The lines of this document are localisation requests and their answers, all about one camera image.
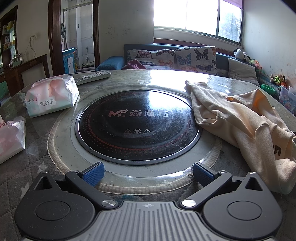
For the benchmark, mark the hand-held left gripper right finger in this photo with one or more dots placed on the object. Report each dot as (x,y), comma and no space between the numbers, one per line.
(204,174)

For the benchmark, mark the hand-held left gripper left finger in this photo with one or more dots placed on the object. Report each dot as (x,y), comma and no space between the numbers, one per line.
(93,174)

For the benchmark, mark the cream shirt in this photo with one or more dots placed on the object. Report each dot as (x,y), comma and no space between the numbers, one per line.
(242,122)

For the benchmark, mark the black round induction cooker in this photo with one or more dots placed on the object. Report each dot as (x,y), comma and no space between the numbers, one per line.
(138,129)

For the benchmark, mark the tissue pack in plastic bag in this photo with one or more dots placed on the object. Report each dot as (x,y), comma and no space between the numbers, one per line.
(9,139)

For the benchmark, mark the white pink tissue pack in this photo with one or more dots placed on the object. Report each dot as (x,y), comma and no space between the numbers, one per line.
(50,92)

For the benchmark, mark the grey remote control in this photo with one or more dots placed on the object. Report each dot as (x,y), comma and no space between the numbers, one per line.
(92,77)

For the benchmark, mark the green bowl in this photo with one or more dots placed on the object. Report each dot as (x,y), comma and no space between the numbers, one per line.
(268,88)

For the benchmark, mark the grey pillow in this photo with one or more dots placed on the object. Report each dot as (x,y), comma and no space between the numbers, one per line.
(241,70)

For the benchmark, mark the clear storage box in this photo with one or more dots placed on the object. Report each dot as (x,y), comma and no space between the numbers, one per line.
(288,99)

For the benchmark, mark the blue sofa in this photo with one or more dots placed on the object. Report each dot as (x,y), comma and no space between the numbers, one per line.
(111,62)

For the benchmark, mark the butterfly print cushion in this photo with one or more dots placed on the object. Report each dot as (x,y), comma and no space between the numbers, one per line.
(150,56)
(194,60)

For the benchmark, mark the floor mop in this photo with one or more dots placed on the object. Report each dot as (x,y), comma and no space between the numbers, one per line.
(87,59)

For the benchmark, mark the blue cabinet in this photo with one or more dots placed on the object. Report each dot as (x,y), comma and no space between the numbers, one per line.
(68,60)

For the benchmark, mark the purple garment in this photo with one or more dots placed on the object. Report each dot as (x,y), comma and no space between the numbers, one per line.
(135,64)

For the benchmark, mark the brown plush toy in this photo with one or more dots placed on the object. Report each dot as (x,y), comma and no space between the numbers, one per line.
(279,80)

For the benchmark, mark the pink green plush toy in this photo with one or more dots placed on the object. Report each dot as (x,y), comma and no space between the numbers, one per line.
(255,64)

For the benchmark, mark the dark wooden sideboard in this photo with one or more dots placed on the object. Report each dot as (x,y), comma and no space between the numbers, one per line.
(34,67)

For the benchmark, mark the panda plush toy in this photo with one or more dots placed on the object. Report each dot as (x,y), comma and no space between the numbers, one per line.
(239,54)

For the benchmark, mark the metal jar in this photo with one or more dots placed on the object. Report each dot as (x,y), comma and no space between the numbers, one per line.
(19,58)
(11,63)

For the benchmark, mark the hanging towel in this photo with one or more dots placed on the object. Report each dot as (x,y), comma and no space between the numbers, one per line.
(63,32)

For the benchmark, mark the window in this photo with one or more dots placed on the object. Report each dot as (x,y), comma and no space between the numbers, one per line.
(226,20)

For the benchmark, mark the wooden shelf cabinet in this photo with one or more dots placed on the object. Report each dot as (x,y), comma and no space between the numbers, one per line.
(9,34)

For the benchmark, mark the purple curtain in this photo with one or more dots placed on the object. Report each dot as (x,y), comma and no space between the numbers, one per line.
(235,2)

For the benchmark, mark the dark wooden door frame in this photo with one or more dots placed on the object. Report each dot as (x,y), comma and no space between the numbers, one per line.
(55,34)

